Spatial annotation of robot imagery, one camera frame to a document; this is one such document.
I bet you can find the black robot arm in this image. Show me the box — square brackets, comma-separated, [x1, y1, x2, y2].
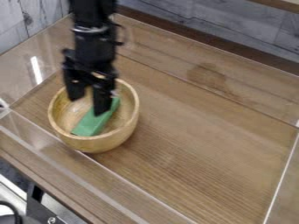
[62, 0, 126, 116]

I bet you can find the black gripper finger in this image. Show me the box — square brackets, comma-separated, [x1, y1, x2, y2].
[63, 68, 87, 101]
[92, 82, 116, 116]

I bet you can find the green stick block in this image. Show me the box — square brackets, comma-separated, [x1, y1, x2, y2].
[71, 97, 120, 137]

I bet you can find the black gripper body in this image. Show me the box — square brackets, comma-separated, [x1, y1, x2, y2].
[60, 25, 127, 91]

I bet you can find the black table leg bracket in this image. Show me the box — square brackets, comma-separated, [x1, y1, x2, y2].
[26, 183, 67, 224]

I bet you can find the black cable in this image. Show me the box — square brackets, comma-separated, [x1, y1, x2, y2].
[0, 200, 24, 224]

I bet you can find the clear acrylic enclosure wall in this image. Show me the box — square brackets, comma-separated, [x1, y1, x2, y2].
[0, 16, 299, 224]

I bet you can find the wooden bowl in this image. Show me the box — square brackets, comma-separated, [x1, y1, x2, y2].
[48, 79, 140, 153]

